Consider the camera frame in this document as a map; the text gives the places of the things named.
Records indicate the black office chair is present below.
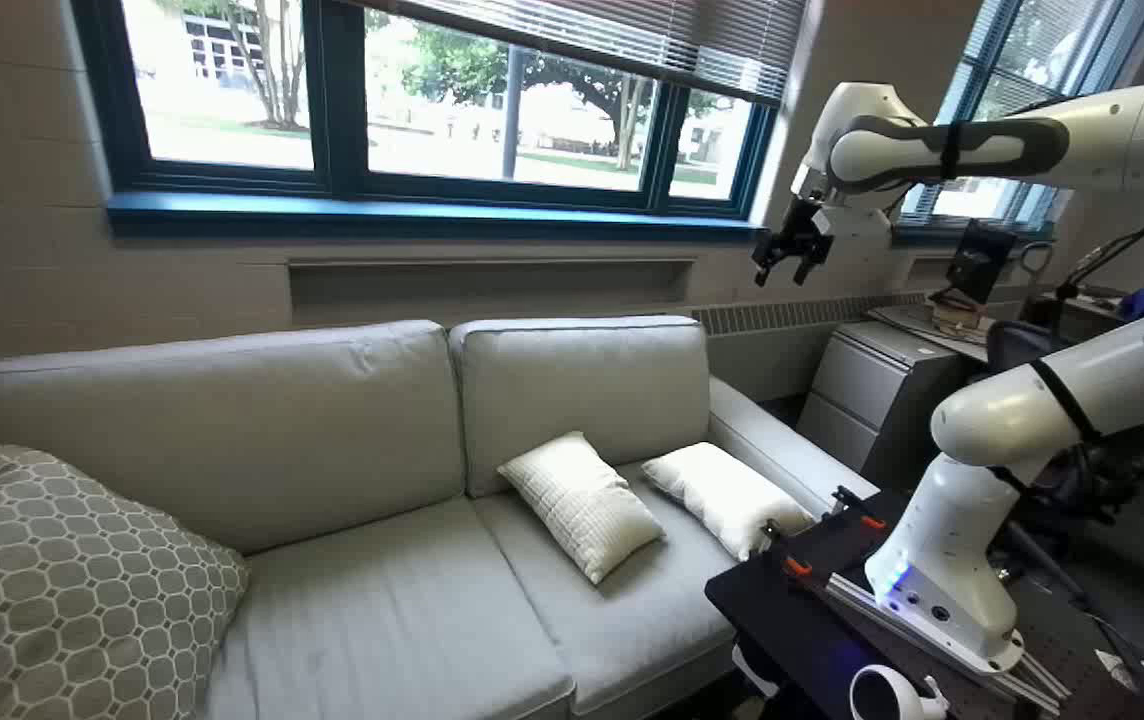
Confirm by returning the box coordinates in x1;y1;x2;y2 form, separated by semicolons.
986;318;1074;380

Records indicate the grey geometric patterned pillow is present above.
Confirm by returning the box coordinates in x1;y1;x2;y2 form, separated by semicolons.
0;440;251;720

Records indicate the black robot table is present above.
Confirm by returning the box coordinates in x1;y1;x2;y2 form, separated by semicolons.
703;483;1137;720

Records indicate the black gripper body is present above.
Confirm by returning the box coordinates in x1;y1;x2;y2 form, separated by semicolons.
753;198;840;267

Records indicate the grey fabric sofa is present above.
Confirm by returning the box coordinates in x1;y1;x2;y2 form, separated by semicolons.
0;313;884;720

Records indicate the cream throw pillow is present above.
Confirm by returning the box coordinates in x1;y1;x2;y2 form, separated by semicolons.
493;429;667;588

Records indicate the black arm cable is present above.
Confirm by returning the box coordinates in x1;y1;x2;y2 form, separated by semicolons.
1052;179;1144;306

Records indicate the narrow light blue window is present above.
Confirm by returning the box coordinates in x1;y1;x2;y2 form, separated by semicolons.
891;0;1144;244

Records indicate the black device on sill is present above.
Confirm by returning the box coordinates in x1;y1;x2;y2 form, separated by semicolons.
945;224;1024;310

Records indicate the wide blue framed window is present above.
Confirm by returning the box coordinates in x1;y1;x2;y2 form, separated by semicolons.
70;0;787;244

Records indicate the grey window blind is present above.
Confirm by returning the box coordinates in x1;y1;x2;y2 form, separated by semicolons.
357;0;810;106

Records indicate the white throw pillow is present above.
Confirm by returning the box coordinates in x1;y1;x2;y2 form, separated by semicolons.
638;440;820;566

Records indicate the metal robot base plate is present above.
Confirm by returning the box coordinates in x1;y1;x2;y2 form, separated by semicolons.
820;569;1078;716

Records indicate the white VR controller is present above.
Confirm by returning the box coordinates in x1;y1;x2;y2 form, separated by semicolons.
843;661;951;720

